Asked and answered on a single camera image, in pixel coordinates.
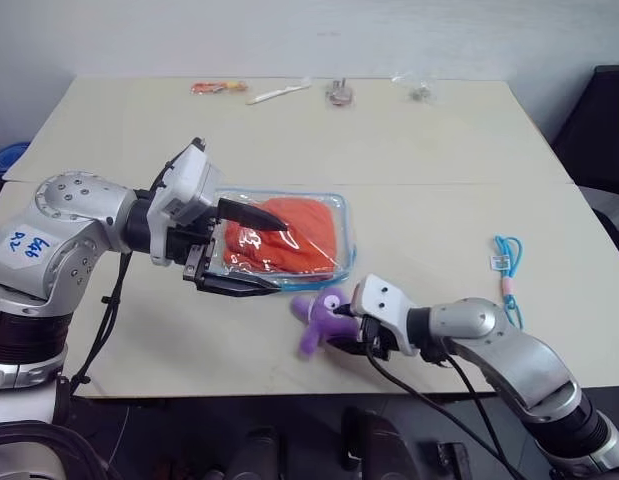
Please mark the purple plush toy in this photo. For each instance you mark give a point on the purple plush toy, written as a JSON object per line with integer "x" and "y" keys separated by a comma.
{"x": 324, "y": 315}

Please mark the clear bag with small item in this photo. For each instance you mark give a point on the clear bag with small item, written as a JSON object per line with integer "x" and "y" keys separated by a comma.
{"x": 419, "y": 90}

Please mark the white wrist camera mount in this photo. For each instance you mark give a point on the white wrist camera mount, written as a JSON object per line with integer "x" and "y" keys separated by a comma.
{"x": 186, "y": 185}
{"x": 386, "y": 300}

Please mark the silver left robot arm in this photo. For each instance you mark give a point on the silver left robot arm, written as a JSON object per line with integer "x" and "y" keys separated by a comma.
{"x": 64, "y": 220}

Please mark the clear blue-trimmed plastic pouch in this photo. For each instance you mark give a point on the clear blue-trimmed plastic pouch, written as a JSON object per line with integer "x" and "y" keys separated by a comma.
{"x": 341, "y": 235}

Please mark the white plastic stick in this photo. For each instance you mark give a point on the white plastic stick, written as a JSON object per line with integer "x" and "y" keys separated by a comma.
{"x": 276, "y": 93}

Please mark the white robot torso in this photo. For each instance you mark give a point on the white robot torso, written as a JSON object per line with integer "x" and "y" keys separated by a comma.
{"x": 19, "y": 400}

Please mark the orange snack packet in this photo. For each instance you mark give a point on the orange snack packet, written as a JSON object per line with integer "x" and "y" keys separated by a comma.
{"x": 209, "y": 88}

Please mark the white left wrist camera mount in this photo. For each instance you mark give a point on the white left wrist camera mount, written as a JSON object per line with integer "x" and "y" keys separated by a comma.
{"x": 186, "y": 185}

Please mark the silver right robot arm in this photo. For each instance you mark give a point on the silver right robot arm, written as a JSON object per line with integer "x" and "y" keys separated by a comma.
{"x": 514, "y": 350}

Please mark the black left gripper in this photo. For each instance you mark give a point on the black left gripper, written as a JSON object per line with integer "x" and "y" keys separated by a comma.
{"x": 199, "y": 260}

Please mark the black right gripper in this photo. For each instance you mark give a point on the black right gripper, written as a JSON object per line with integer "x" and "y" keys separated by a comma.
{"x": 376, "y": 337}

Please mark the black chair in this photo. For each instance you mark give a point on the black chair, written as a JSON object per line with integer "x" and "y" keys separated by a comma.
{"x": 596, "y": 150}

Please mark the orange cloth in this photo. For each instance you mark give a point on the orange cloth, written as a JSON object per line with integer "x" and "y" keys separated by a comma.
{"x": 299, "y": 235}

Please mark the blue plastic containers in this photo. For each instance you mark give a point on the blue plastic containers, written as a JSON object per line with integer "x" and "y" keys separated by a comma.
{"x": 6, "y": 157}

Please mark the dark rounded shape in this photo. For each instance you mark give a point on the dark rounded shape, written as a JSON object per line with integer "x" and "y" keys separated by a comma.
{"x": 256, "y": 452}
{"x": 379, "y": 445}

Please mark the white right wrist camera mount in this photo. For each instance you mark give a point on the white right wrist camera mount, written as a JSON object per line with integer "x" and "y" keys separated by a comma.
{"x": 386, "y": 300}

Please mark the metal item in bag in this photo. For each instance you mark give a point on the metal item in bag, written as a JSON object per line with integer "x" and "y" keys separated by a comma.
{"x": 340, "y": 92}

